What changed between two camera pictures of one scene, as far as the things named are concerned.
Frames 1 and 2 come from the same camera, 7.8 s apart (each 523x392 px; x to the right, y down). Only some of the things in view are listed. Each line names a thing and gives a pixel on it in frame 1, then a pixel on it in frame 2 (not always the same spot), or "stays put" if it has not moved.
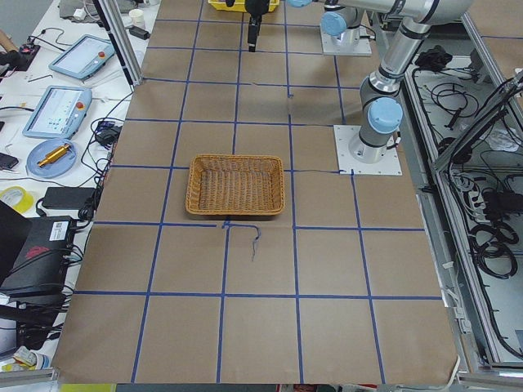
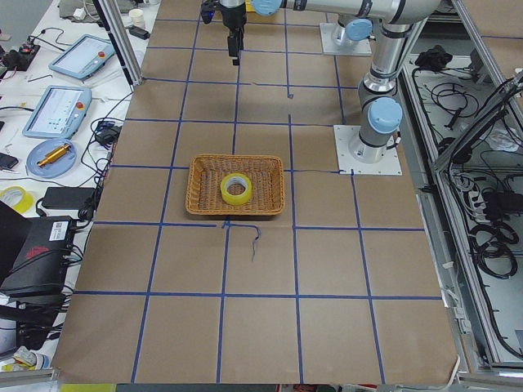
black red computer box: x=38 y=273 stays put
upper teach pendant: x=82 y=55 stays put
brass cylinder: x=54 y=156 stays put
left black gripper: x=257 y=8 to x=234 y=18
